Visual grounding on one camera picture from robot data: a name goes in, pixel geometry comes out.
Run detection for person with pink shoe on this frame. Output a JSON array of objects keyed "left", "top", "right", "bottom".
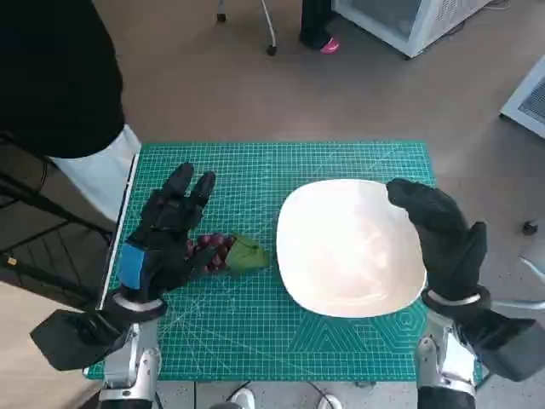
[{"left": 299, "top": 0, "right": 341, "bottom": 55}]

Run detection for rolling chair metal frame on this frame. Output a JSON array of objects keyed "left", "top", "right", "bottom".
[{"left": 215, "top": 0, "right": 278, "bottom": 56}]

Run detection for black metal rack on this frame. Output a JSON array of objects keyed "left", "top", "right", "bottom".
[{"left": 0, "top": 131, "right": 119, "bottom": 299}]

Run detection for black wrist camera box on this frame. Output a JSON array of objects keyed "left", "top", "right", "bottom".
[
  {"left": 457, "top": 305, "right": 545, "bottom": 383},
  {"left": 29, "top": 308, "right": 129, "bottom": 372}
]

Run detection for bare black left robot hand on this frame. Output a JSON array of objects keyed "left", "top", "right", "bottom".
[{"left": 117, "top": 162, "right": 231, "bottom": 302}]

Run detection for white left robot foot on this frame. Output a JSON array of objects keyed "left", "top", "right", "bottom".
[{"left": 229, "top": 388, "right": 256, "bottom": 409}]

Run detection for person in black top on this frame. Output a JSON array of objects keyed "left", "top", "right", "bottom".
[{"left": 0, "top": 0, "right": 141, "bottom": 225}]

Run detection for black floor cable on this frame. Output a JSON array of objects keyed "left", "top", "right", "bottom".
[{"left": 297, "top": 381, "right": 334, "bottom": 409}]

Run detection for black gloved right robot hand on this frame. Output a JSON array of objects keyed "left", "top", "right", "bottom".
[{"left": 385, "top": 177, "right": 491, "bottom": 300}]

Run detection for white square plate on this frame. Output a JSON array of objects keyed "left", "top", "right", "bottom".
[{"left": 275, "top": 178, "right": 427, "bottom": 319}]

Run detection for purple toy grapes with leaf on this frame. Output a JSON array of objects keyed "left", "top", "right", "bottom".
[{"left": 183, "top": 232, "right": 272, "bottom": 274}]

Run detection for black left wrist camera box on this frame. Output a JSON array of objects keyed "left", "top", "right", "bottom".
[{"left": 29, "top": 308, "right": 129, "bottom": 372}]

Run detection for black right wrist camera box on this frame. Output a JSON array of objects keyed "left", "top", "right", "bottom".
[{"left": 457, "top": 305, "right": 545, "bottom": 383}]

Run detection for white vented appliance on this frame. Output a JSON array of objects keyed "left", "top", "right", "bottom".
[{"left": 498, "top": 55, "right": 545, "bottom": 140}]

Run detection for green cutting mat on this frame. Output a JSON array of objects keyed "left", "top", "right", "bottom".
[{"left": 83, "top": 138, "right": 485, "bottom": 383}]

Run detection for white cabinet with glass door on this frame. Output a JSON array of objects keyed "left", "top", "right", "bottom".
[{"left": 331, "top": 0, "right": 495, "bottom": 60}]

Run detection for white office chair base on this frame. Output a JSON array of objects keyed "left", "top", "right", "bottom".
[{"left": 489, "top": 217, "right": 545, "bottom": 310}]

